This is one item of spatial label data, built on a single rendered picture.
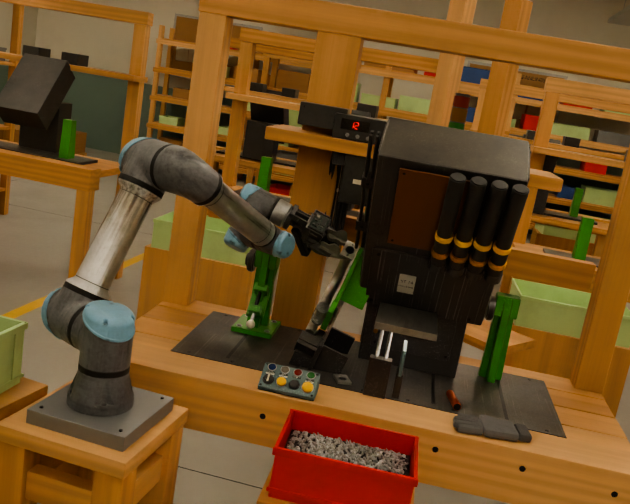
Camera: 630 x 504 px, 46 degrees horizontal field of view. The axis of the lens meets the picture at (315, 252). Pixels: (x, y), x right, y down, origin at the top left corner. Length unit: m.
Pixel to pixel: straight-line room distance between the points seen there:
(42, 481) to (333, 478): 0.65
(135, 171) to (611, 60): 1.42
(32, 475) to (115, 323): 0.39
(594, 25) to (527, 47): 9.83
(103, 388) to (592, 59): 1.66
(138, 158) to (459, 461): 1.09
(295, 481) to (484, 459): 0.53
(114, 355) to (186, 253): 0.88
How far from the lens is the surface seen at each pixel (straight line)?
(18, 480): 1.85
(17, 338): 2.09
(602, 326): 2.53
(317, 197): 2.42
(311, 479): 1.68
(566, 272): 2.56
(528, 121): 11.40
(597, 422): 2.36
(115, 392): 1.78
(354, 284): 2.08
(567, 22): 12.18
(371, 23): 2.40
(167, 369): 2.02
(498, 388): 2.34
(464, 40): 2.39
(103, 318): 1.73
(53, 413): 1.79
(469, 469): 1.99
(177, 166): 1.78
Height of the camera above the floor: 1.68
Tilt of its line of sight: 12 degrees down
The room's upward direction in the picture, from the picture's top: 10 degrees clockwise
